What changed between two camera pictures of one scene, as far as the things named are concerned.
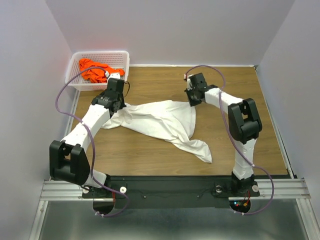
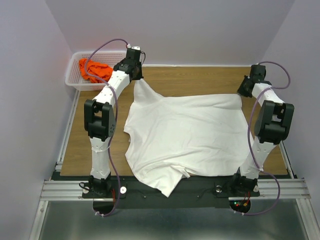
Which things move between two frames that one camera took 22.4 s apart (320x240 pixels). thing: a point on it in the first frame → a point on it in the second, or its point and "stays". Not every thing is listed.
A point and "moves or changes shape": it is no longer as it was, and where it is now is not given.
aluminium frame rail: (57, 191) stays
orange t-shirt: (96, 72) stays
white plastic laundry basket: (117, 59) stays
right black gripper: (193, 101) → (241, 90)
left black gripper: (123, 104) → (139, 75)
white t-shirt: (172, 121) moves or changes shape
